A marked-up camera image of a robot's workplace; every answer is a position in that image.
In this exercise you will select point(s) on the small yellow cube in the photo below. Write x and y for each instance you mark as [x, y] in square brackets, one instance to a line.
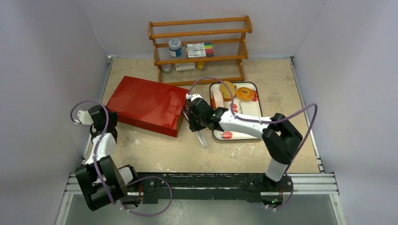
[201, 65]

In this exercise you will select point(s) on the strawberry print white tray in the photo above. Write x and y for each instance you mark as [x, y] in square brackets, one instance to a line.
[251, 108]

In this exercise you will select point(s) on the small white box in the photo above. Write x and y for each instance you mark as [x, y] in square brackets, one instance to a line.
[185, 66]

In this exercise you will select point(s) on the orange fake donut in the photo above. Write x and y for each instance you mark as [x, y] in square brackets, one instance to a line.
[245, 94]

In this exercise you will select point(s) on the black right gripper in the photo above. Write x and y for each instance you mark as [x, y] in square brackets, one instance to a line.
[193, 116]

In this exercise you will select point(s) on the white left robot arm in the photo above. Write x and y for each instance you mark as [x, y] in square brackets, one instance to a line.
[100, 181]

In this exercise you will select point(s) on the blue label white jar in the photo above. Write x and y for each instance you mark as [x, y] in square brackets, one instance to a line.
[175, 47]

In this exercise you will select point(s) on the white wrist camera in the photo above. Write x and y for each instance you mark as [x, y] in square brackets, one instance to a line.
[83, 117]
[192, 97]

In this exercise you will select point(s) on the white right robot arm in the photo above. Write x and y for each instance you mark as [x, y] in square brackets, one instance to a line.
[281, 138]

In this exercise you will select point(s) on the small white bottle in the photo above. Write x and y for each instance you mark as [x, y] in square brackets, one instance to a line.
[166, 68]

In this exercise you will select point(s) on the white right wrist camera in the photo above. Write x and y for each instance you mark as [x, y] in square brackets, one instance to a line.
[192, 97]

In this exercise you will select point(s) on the orange wooden shelf rack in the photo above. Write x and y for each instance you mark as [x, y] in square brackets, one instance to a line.
[200, 40]

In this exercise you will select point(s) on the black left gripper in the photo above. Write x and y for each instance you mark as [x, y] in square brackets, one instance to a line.
[114, 117]

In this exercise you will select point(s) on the red paper bag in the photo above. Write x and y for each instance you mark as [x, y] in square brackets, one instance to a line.
[149, 105]

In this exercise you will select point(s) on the pack of coloured markers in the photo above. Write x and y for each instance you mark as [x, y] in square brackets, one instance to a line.
[196, 50]

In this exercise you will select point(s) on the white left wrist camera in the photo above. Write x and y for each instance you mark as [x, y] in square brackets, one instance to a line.
[83, 117]

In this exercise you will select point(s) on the yellow fake bread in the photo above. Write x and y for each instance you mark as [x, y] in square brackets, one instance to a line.
[228, 90]

